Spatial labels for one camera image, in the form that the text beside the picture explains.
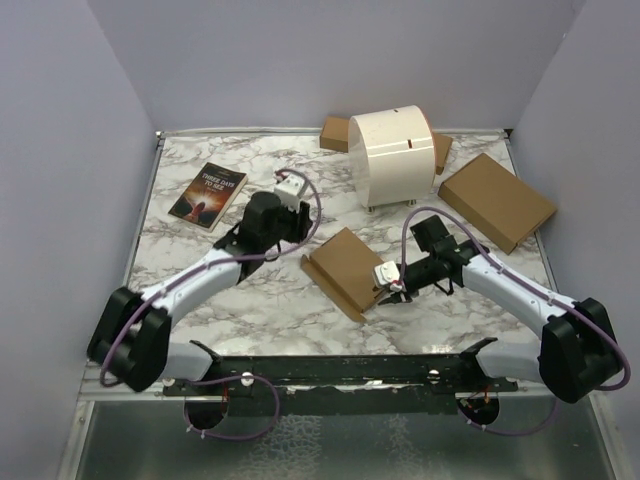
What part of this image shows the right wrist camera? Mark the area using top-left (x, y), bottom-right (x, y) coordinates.
top-left (372, 261), bottom-right (403, 292)

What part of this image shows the brown cardboard piece behind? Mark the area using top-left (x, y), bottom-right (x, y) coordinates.
top-left (433, 133), bottom-right (453, 175)

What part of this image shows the small brown box behind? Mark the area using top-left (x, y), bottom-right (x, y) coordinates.
top-left (319, 116), bottom-right (349, 153)

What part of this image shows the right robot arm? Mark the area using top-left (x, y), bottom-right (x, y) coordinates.
top-left (373, 209), bottom-right (631, 403)

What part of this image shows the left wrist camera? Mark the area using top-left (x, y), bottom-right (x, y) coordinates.
top-left (274, 170), bottom-right (308, 212)

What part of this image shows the dark paperback book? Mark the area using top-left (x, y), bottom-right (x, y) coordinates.
top-left (168, 162), bottom-right (248, 231)

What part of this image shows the white cylindrical bread box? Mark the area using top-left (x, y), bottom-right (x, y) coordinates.
top-left (348, 105), bottom-right (436, 210)

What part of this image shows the closed brown cardboard box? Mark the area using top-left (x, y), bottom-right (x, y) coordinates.
top-left (438, 154), bottom-right (557, 254)

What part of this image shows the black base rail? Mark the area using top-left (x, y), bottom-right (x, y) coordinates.
top-left (163, 351), bottom-right (517, 416)

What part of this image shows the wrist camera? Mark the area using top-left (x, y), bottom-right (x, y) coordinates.
top-left (372, 261), bottom-right (403, 292)
top-left (274, 170), bottom-right (308, 212)

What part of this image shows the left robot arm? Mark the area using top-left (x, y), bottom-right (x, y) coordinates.
top-left (87, 191), bottom-right (313, 395)

